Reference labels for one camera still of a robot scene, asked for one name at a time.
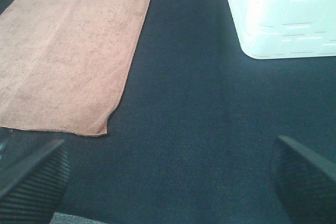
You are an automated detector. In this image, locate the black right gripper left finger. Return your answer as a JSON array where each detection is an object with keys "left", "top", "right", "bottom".
[{"left": 1, "top": 140, "right": 70, "bottom": 223}]

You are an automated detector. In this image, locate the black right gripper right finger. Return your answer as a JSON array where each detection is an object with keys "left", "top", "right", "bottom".
[{"left": 271, "top": 135, "right": 335, "bottom": 223}]

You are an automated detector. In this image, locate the brown terry towel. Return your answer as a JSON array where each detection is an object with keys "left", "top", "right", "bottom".
[{"left": 1, "top": 0, "right": 150, "bottom": 136}]

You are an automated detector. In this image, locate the white plastic storage bin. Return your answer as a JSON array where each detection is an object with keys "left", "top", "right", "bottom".
[{"left": 228, "top": 0, "right": 335, "bottom": 59}]

